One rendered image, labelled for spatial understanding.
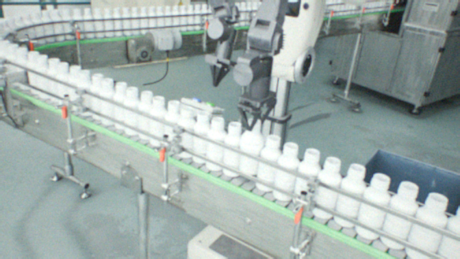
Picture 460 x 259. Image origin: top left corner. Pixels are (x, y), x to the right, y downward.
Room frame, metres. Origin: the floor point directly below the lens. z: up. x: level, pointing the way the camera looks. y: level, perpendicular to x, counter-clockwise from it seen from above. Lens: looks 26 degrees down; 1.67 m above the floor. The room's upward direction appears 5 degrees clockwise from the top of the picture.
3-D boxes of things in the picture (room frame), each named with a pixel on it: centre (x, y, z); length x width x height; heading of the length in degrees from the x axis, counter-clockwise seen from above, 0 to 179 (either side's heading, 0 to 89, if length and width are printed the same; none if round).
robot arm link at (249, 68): (1.01, -0.05, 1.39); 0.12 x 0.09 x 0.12; 149
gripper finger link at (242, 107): (1.03, -0.06, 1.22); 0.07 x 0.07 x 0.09; 58
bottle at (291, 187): (0.98, -0.17, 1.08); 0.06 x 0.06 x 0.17
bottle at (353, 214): (0.89, -0.32, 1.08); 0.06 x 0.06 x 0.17
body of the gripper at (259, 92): (1.05, -0.07, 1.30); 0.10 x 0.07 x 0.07; 148
